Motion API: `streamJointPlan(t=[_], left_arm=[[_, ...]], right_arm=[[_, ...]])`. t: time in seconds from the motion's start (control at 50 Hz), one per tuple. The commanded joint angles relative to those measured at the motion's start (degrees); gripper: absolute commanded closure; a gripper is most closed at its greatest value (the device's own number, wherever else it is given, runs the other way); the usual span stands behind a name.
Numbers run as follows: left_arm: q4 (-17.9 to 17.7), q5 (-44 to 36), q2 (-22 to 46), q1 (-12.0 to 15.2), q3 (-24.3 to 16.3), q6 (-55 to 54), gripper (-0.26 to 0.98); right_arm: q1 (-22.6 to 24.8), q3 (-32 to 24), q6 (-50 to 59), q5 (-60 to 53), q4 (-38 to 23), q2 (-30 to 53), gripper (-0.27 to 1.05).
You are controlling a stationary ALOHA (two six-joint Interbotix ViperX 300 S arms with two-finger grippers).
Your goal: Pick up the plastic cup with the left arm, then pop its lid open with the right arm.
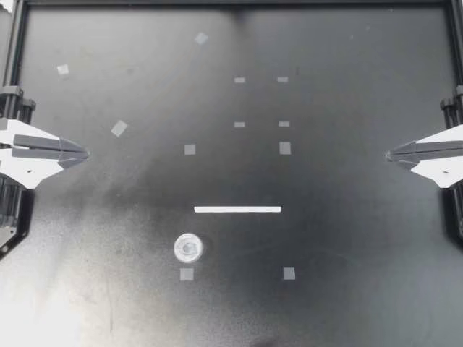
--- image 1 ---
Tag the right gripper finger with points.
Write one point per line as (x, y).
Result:
(441, 171)
(441, 141)

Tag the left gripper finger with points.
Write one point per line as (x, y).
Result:
(32, 170)
(36, 135)

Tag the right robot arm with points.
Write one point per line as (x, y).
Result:
(454, 213)

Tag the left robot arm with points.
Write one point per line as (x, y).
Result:
(11, 202)

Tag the small clear plastic cup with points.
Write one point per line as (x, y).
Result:
(188, 248)

